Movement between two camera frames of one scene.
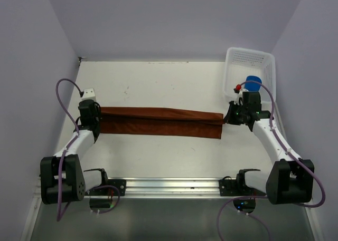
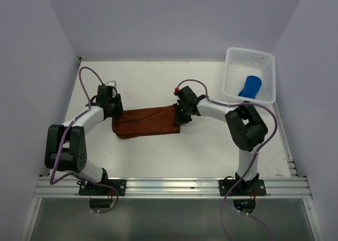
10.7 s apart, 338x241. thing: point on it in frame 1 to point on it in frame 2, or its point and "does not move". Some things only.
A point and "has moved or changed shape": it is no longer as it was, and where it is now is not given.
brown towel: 161,121 has moved or changed shape
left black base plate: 121,184 does not move
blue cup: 253,86 does not move
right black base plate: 236,188 does not move
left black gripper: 95,103 to 116,98
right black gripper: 229,118 to 179,120
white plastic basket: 241,63 does not move
